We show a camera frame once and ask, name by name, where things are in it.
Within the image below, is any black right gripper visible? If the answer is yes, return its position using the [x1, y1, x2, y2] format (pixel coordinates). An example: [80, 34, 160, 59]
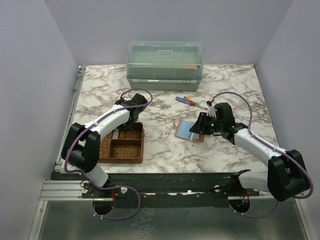
[189, 112, 224, 136]

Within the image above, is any tan leather card holder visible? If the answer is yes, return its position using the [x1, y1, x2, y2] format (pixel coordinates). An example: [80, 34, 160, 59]
[174, 120, 205, 143]

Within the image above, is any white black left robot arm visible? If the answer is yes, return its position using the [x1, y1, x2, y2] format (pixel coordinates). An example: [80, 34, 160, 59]
[60, 92, 153, 198]

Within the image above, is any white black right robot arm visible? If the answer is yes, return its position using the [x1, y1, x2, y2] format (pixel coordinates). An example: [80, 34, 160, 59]
[189, 102, 311, 202]

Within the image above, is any credit card in tray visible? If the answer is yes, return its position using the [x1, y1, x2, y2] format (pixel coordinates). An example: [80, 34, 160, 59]
[111, 129, 120, 140]

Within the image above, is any orange grey small screwdriver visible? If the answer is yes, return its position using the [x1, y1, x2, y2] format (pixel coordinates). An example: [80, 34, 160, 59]
[183, 96, 208, 110]

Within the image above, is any brown woven divided tray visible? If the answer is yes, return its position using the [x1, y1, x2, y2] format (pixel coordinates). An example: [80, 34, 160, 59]
[98, 122, 145, 164]

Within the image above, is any clear green plastic storage box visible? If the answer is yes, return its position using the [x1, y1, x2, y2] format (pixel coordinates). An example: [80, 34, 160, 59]
[126, 41, 204, 91]

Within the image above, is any blue red handled screwdriver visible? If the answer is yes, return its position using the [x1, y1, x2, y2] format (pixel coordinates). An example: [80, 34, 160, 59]
[175, 96, 193, 106]

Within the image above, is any black metal base rail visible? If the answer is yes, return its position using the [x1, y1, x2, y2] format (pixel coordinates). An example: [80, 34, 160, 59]
[51, 171, 266, 208]

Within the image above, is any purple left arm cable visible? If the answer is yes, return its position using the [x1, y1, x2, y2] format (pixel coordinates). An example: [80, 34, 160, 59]
[63, 88, 154, 221]

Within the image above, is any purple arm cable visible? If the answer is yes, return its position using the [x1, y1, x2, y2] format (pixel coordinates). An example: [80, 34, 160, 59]
[63, 88, 154, 221]
[206, 91, 315, 219]

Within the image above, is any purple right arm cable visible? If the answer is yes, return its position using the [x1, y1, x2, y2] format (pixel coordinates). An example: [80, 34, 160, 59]
[206, 91, 315, 219]

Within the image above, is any aluminium extrusion rail left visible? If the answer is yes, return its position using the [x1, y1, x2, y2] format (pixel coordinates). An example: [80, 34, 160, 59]
[39, 180, 83, 201]

